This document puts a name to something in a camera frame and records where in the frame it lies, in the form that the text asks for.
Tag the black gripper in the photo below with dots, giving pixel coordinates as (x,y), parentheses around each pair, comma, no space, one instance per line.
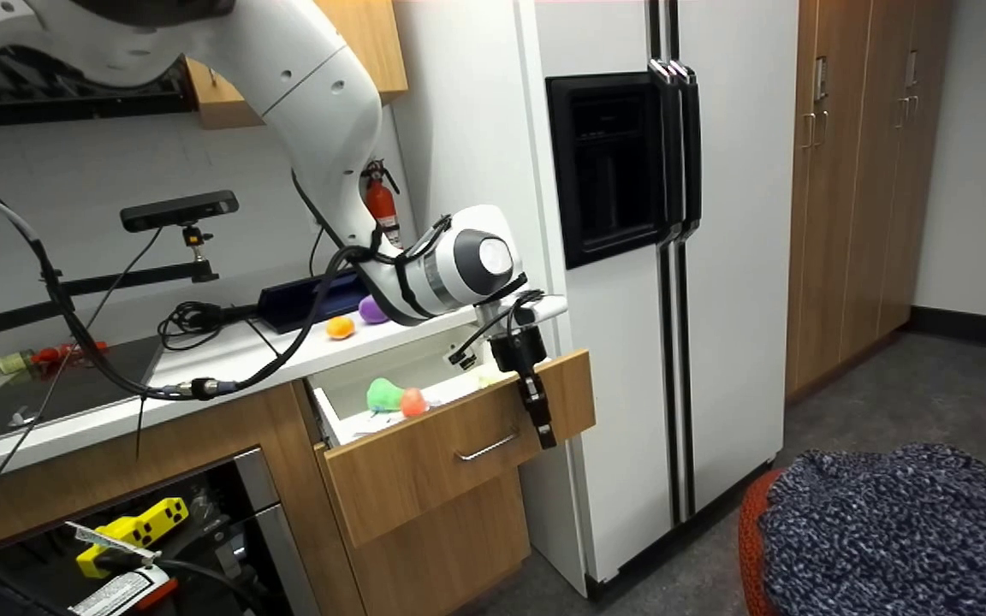
(519,346)

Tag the wooden front white drawer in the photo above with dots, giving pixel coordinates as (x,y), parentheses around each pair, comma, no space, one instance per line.
(427,480)

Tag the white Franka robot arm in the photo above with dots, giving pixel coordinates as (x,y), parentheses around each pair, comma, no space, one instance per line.
(311,91)

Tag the wooden kitchen unit white counter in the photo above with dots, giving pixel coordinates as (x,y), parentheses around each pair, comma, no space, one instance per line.
(173,438)

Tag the white double door fridge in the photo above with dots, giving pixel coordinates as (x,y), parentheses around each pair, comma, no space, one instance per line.
(617,399)

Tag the orange red toy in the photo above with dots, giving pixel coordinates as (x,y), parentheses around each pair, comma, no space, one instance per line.
(416,405)

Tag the green toy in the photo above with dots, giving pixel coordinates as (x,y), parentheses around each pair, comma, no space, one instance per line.
(385,396)

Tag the wooden cabinet door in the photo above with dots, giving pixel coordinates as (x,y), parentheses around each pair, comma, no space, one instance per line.
(448,559)

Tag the purple toy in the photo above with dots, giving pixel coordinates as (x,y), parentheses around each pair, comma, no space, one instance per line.
(371,309)

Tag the yellow toy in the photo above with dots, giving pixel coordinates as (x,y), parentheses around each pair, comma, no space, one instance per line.
(340,330)

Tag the orange office chair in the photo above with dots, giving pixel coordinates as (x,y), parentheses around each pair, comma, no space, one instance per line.
(755,547)

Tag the red fire extinguisher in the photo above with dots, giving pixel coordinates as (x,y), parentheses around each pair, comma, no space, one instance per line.
(380,198)

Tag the dark blue box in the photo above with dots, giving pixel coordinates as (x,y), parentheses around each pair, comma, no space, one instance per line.
(288,301)

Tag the silver appliance panel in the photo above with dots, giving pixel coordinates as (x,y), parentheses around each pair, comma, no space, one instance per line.
(272,525)

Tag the tall wooden cabinet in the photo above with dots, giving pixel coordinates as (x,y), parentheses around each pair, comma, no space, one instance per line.
(847,227)

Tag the blue knit sweater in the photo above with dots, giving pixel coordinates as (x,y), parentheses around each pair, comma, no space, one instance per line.
(905,536)

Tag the black flat board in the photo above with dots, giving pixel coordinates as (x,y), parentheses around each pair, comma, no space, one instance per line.
(61,396)

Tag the black overhead rack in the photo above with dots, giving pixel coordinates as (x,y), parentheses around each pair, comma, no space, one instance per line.
(61,91)

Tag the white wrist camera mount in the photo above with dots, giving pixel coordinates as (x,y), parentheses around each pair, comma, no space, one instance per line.
(542,306)

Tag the wooden wall cabinet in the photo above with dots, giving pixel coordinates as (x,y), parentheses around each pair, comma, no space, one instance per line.
(375,47)

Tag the black stereo camera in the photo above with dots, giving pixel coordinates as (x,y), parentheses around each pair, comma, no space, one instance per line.
(178,210)

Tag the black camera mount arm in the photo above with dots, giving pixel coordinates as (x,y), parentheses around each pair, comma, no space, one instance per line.
(128,281)

